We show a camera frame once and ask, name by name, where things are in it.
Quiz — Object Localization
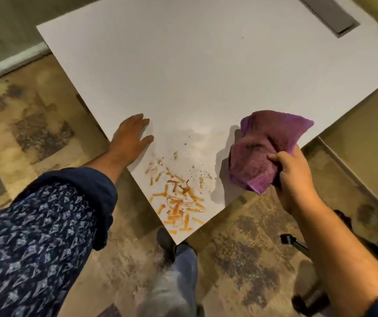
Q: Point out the person's left hand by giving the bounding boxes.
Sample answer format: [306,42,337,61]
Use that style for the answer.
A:
[108,113,155,169]

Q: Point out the person's right hand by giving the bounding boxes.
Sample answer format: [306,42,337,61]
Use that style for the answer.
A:
[267,145,323,215]

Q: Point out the purple microfibre cloth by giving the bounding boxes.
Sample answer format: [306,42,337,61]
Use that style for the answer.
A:
[228,110,315,195]

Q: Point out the person's right forearm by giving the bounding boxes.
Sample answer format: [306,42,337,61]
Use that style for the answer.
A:
[289,194,378,317]

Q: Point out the person's left forearm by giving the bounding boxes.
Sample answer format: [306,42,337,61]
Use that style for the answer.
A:
[83,150,129,185]

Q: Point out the black wheeled office chair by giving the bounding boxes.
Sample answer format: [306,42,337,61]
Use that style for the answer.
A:
[280,209,378,316]

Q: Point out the orange stain marks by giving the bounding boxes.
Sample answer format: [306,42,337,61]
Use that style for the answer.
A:
[144,151,216,236]

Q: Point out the dark grey shoe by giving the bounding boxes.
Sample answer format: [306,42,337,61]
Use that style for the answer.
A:
[156,227,178,268]

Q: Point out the blue patterned shirt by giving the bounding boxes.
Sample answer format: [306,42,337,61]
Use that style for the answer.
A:
[0,166,378,317]

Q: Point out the blue jeans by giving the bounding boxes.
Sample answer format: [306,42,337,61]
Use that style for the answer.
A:
[136,244,200,317]

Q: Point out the grey table cable hatch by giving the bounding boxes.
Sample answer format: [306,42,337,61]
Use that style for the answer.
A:
[295,0,361,38]

